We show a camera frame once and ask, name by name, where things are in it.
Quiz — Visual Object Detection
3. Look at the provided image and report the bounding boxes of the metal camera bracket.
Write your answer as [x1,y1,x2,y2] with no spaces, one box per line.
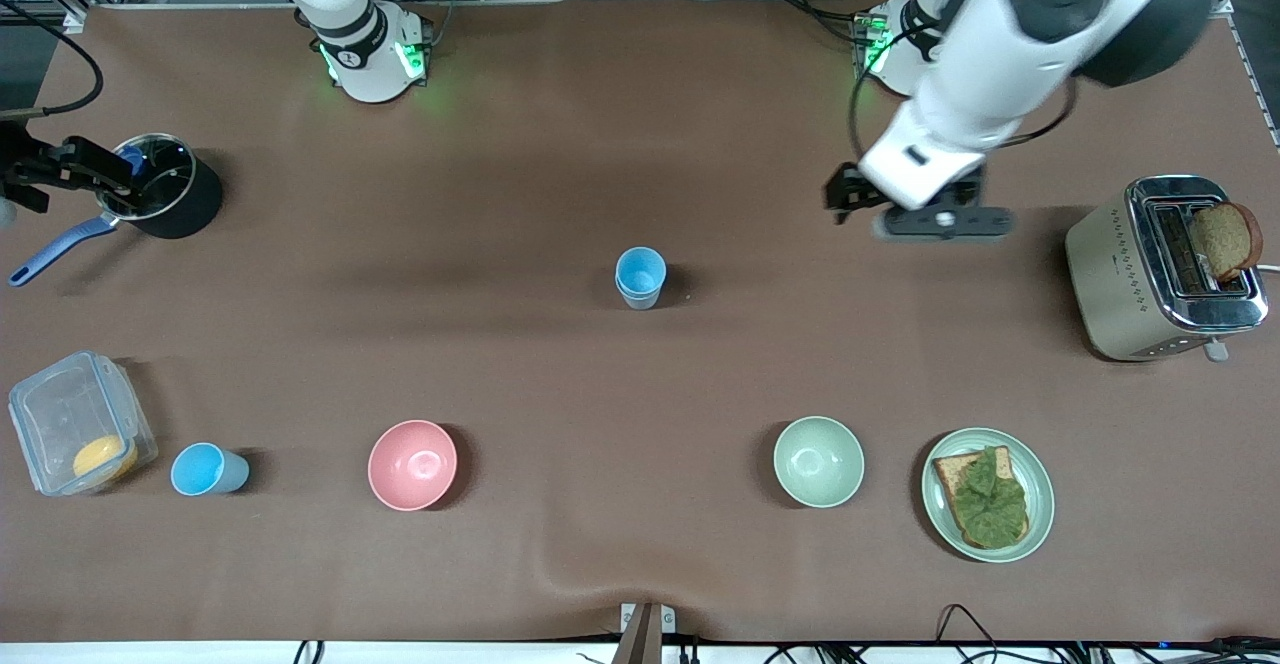
[620,602,676,664]

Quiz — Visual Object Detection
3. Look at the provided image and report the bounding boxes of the yellow round food piece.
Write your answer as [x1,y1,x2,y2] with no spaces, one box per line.
[72,434,139,482]

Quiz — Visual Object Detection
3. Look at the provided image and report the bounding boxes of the black saucepan with blue handle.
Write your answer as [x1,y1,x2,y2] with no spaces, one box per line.
[8,132,225,288]

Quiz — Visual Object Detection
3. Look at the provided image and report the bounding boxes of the green lettuce leaf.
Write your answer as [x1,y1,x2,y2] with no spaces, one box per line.
[952,447,1029,548]

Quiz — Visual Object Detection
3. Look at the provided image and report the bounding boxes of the clear plastic food container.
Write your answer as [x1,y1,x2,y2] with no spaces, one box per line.
[8,350,159,498]

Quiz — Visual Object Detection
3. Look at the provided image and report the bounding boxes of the toast slice under lettuce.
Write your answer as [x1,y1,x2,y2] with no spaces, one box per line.
[932,446,1031,550]

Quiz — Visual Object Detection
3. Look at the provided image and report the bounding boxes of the pale green plate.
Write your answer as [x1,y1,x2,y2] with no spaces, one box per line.
[921,428,1056,564]

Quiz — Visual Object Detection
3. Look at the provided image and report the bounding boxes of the black looped cable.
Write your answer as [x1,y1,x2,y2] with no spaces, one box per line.
[935,603,1003,663]

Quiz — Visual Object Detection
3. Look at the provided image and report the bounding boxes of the pink bowl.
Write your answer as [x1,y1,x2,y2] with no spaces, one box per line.
[367,419,459,512]

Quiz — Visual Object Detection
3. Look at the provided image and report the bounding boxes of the brown bread slice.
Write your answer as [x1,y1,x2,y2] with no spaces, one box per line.
[1188,202,1264,282]

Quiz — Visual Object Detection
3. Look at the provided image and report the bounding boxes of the pale green bowl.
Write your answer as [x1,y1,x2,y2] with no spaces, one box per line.
[773,416,866,509]

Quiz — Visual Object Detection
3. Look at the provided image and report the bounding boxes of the beige chrome toaster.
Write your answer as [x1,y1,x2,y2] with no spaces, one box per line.
[1064,175,1271,363]

